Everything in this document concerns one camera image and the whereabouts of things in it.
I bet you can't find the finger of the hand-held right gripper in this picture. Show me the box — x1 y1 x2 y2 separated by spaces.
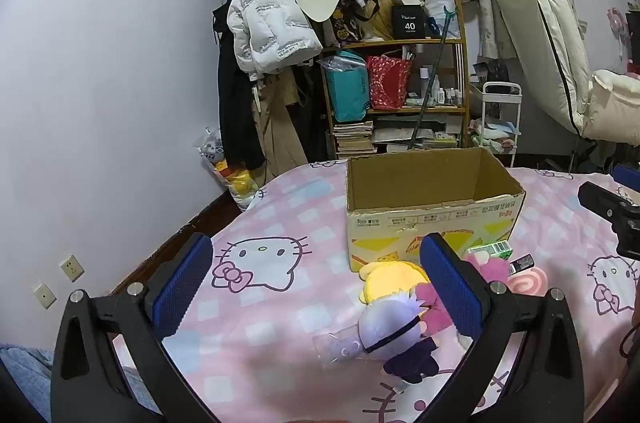
577 182 640 220
614 166 640 190

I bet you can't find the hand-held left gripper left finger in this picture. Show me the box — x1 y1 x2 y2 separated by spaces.
50 233 221 423

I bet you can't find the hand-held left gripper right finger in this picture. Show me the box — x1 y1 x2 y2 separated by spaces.
420 233 586 423

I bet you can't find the pink plush toy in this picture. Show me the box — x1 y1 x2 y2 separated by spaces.
415 253 511 336

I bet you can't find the yellow plush pouch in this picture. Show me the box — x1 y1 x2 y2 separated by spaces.
359 260 431 306

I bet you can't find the purple-haired plush doll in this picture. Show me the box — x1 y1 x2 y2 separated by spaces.
362 290 443 386

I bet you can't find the pink swirl lollipop plush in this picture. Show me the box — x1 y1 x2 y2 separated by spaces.
505 267 549 295

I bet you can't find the cardboard box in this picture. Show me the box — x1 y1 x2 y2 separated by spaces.
346 146 527 274

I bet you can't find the small green box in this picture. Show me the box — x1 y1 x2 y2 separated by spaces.
467 240 513 261

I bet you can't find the yellow plush toy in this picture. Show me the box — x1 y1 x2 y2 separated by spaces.
215 160 261 211

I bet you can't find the small purple plush in wrapper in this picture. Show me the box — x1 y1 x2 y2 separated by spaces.
312 323 371 361

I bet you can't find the clear bag of toys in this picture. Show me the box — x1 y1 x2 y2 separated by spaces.
197 128 226 164

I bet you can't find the white trolley cart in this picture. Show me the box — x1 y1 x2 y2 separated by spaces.
470 82 523 169

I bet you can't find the pink fan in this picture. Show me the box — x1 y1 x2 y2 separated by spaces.
607 7 628 61

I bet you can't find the pile of papers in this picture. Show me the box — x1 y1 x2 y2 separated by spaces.
372 116 461 154

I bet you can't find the cream folded mattress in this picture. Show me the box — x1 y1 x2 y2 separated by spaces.
487 0 640 144

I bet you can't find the stack of books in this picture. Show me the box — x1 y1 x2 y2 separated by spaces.
332 120 376 159

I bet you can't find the blue blanket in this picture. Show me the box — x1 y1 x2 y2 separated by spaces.
0 343 56 423

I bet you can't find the black coat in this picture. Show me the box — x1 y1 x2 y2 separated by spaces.
212 0 266 171

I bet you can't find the beige coat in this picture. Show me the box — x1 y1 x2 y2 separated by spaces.
252 68 311 181

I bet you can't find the row of small bottles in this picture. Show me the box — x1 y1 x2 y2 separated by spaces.
417 66 463 106

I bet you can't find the wooden shelf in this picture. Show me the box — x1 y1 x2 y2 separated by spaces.
320 0 473 159

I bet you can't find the green pole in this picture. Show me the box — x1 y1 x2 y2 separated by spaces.
407 6 458 151

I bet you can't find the red patterned bag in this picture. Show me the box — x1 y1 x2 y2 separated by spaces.
365 56 413 111

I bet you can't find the teal bag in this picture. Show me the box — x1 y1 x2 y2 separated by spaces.
320 50 372 123

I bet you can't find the black box with white print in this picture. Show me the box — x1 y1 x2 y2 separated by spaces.
391 4 431 39

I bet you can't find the yellow and black bag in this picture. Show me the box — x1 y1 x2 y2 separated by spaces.
332 0 396 41

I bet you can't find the white puffer jacket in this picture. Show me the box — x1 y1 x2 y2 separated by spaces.
226 0 325 81

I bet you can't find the dark wooden bed frame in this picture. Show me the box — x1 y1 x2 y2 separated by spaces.
112 190 246 294

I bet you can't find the wall socket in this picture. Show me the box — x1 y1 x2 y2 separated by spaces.
60 254 86 282
31 284 57 310

